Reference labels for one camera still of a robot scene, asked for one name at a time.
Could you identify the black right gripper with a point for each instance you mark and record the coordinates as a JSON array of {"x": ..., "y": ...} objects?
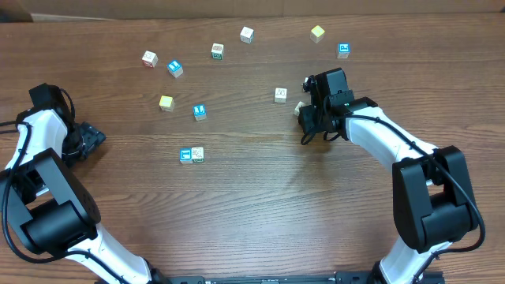
[{"x": 307, "y": 117}]

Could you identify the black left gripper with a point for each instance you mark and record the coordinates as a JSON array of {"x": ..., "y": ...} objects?
[{"x": 91, "y": 136}]

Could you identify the wooden block green trim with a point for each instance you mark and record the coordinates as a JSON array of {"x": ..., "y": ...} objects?
[{"x": 197, "y": 154}]

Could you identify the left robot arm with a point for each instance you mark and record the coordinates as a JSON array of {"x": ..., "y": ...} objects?
[{"x": 47, "y": 214}]

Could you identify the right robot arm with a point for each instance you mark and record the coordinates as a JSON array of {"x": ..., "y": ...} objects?
[{"x": 434, "y": 208}]

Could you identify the wooden block green H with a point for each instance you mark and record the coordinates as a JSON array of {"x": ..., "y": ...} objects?
[{"x": 298, "y": 107}]

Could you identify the wooden block blue P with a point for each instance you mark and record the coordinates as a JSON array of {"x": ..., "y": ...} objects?
[{"x": 343, "y": 51}]

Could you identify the wooden block red trim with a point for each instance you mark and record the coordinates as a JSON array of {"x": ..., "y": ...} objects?
[{"x": 280, "y": 95}]

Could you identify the wooden block yellow far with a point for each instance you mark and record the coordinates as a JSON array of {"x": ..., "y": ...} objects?
[{"x": 317, "y": 33}]

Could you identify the wooden block yellow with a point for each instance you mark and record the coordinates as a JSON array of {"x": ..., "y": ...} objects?
[
  {"x": 317, "y": 33},
  {"x": 166, "y": 103}
]

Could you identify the wooden block yellow left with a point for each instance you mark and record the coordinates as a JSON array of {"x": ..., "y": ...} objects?
[{"x": 166, "y": 103}]

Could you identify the wooden block far white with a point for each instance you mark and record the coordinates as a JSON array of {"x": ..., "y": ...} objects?
[{"x": 247, "y": 35}]

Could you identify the wooden block pink trim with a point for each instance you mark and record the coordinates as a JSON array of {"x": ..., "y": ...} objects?
[{"x": 150, "y": 59}]

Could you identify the wooden block blue middle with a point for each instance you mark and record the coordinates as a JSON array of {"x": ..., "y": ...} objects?
[{"x": 200, "y": 112}]

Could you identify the cardboard back board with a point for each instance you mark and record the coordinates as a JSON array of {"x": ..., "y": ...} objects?
[{"x": 74, "y": 10}]

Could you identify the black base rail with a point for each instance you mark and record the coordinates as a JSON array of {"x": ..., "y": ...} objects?
[{"x": 268, "y": 280}]

